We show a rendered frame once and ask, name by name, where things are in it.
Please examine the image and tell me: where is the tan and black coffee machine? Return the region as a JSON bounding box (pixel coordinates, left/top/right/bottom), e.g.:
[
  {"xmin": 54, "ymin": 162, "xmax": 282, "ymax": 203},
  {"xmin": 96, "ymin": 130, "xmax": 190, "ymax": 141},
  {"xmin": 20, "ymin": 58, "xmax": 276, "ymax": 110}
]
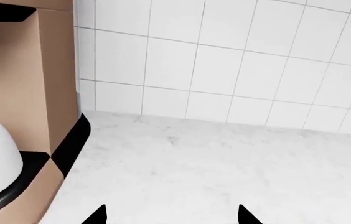
[{"xmin": 0, "ymin": 0, "xmax": 92, "ymax": 224}]

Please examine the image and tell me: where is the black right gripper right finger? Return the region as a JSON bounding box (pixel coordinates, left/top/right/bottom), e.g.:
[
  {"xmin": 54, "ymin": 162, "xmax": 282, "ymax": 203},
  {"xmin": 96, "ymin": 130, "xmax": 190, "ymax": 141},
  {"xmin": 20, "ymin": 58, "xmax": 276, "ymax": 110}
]
[{"xmin": 238, "ymin": 203, "xmax": 265, "ymax": 224}]

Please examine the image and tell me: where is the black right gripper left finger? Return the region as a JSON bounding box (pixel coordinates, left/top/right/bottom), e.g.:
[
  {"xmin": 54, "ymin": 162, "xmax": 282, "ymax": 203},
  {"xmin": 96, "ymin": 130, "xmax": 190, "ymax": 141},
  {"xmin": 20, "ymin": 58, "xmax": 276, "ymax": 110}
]
[{"xmin": 81, "ymin": 203, "xmax": 108, "ymax": 224}]

